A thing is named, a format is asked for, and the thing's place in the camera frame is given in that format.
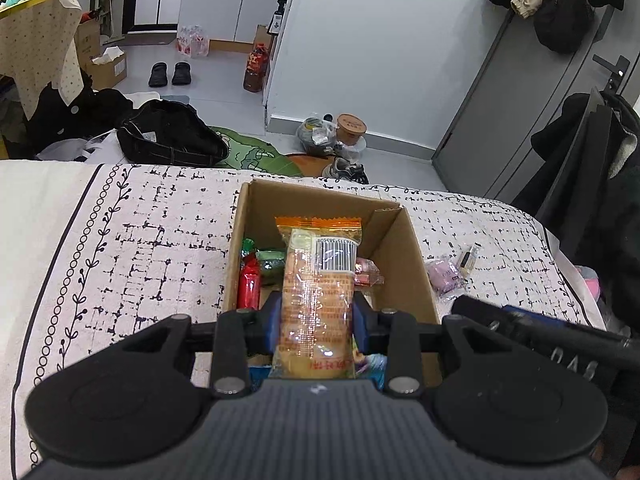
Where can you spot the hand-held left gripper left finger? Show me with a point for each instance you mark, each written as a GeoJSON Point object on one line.
{"type": "Point", "coordinates": [270, 322]}

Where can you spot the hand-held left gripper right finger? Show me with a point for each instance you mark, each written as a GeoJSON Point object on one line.
{"type": "Point", "coordinates": [361, 325]}

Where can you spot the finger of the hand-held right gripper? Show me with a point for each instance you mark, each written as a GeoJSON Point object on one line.
{"type": "Point", "coordinates": [515, 312]}

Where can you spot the red snack packet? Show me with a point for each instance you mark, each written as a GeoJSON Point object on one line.
{"type": "Point", "coordinates": [248, 285]}

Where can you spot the orange bread packet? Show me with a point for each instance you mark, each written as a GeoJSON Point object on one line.
{"type": "Point", "coordinates": [317, 300]}

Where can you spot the pink snack packet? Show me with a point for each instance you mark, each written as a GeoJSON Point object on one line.
{"type": "Point", "coordinates": [368, 271]}

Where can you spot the bright green snack packet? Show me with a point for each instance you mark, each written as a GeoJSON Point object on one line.
{"type": "Point", "coordinates": [270, 267]}

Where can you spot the brown cardboard box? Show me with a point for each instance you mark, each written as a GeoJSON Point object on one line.
{"type": "Point", "coordinates": [400, 270]}

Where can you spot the purple bread packet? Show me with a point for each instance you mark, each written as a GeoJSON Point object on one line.
{"type": "Point", "coordinates": [445, 277]}

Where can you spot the small clear nut packet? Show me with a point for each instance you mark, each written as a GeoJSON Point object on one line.
{"type": "Point", "coordinates": [469, 260]}

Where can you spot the pink and grey plush toy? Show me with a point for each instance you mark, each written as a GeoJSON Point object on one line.
{"type": "Point", "coordinates": [587, 282]}

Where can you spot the dark hanging jacket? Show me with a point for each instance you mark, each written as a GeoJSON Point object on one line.
{"type": "Point", "coordinates": [585, 185]}

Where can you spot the grey sneakers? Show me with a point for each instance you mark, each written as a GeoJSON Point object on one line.
{"type": "Point", "coordinates": [345, 170]}

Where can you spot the green floor rug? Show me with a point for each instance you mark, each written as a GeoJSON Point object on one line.
{"type": "Point", "coordinates": [260, 152]}

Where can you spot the clear plastic bag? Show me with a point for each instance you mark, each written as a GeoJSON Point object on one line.
{"type": "Point", "coordinates": [316, 135]}

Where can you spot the instant noodle cup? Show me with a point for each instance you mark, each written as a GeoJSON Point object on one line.
{"type": "Point", "coordinates": [351, 129]}

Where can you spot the grey door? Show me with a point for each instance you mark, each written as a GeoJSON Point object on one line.
{"type": "Point", "coordinates": [500, 110]}

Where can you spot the black jeans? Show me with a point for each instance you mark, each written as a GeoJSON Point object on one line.
{"type": "Point", "coordinates": [170, 135]}

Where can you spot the red drink bottle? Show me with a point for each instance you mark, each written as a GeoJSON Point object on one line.
{"type": "Point", "coordinates": [255, 67]}

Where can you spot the black slipper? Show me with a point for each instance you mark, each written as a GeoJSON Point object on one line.
{"type": "Point", "coordinates": [182, 73]}
{"type": "Point", "coordinates": [159, 75]}

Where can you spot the pile of dark clothes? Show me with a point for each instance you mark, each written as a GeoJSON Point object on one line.
{"type": "Point", "coordinates": [75, 115]}

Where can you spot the pack of water bottles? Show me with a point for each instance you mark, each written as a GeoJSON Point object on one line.
{"type": "Point", "coordinates": [193, 41]}

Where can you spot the black spray bottle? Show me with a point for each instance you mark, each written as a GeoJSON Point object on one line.
{"type": "Point", "coordinates": [278, 17]}

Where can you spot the open cardboard box with paper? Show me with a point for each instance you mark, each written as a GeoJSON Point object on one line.
{"type": "Point", "coordinates": [102, 65]}

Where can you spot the white cabinet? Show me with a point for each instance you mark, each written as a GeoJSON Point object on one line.
{"type": "Point", "coordinates": [235, 0]}

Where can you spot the dotted beige cloth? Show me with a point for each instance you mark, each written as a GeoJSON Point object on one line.
{"type": "Point", "coordinates": [40, 50]}

